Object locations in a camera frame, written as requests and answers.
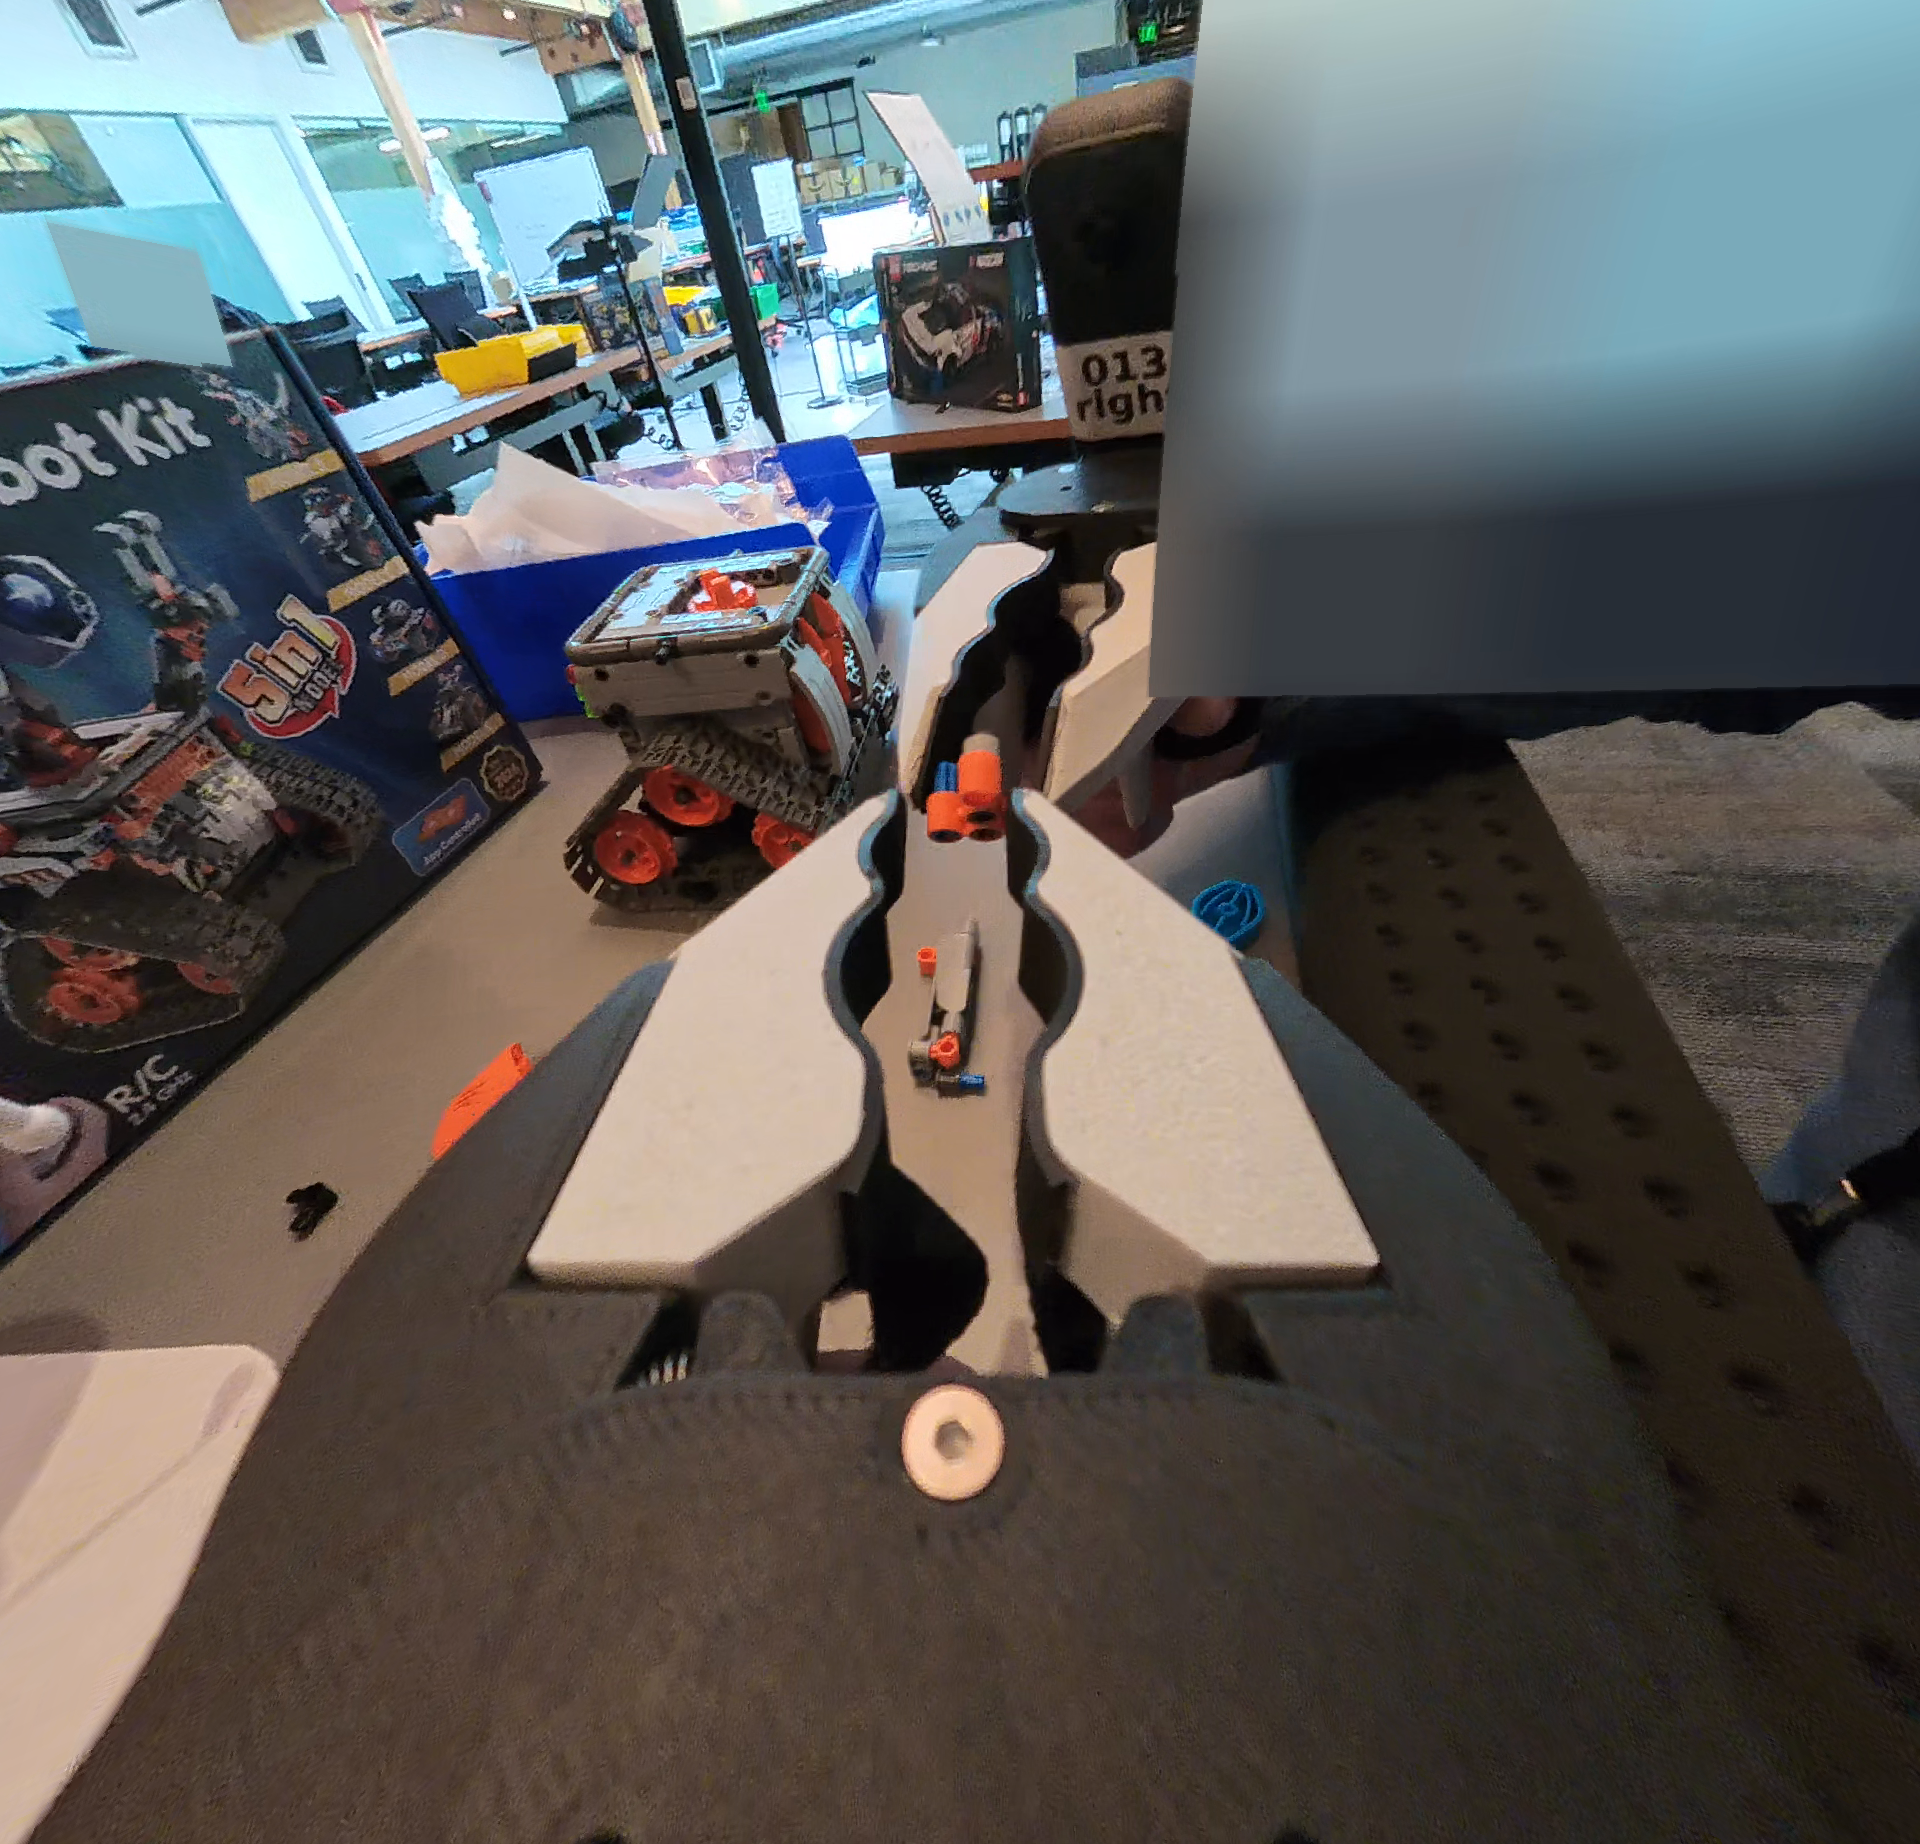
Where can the black support pole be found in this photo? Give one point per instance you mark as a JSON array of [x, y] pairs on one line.
[[697, 147]]

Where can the long office desk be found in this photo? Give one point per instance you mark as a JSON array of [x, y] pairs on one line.
[[511, 397]]

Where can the grey tracked toy robot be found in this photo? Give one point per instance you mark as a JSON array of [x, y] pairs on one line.
[[721, 675]]

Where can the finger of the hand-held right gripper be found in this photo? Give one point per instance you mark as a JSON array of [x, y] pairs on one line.
[[952, 645], [1111, 705]]

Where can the cyan plastic brick tool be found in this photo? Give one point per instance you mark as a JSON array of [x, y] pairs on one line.
[[1231, 911]]

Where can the white plastic bags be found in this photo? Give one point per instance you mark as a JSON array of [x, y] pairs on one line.
[[556, 516]]

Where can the blue plastic bin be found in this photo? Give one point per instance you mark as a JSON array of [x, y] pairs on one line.
[[525, 629]]

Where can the dark blue robot kit box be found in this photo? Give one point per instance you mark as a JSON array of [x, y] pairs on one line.
[[195, 765]]

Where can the orange wedge brick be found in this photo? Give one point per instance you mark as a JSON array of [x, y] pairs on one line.
[[475, 1094]]

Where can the yellow bin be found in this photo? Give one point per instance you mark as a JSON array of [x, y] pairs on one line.
[[501, 358]]

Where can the grey white orange brick arm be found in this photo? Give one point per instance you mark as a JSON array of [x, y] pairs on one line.
[[947, 990]]

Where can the white book stand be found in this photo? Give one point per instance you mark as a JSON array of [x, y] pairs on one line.
[[106, 1544]]

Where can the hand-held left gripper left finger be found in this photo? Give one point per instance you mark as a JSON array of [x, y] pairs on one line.
[[705, 1125]]

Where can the small black brick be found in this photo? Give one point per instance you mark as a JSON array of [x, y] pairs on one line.
[[311, 1205]]

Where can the black perforated pad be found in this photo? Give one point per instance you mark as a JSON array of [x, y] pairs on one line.
[[1530, 1125]]

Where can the person's right hand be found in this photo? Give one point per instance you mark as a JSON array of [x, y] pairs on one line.
[[1186, 786]]

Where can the whiteboard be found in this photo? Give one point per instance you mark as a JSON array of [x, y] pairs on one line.
[[540, 217]]

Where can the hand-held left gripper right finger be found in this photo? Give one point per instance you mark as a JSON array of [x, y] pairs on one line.
[[1200, 1125]]

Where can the black toy car box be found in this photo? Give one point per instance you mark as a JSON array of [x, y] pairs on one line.
[[961, 321]]

